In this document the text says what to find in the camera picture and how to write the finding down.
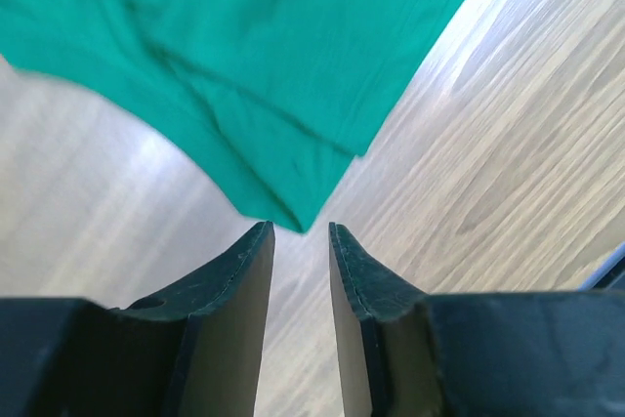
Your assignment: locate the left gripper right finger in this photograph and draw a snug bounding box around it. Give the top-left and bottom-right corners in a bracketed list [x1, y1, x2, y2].
[329, 224, 624, 416]

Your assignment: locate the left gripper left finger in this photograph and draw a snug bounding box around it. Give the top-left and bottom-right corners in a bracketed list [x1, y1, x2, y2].
[1, 222, 274, 416]

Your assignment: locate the green t shirt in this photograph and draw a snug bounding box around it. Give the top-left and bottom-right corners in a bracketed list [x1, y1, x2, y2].
[1, 0, 465, 232]

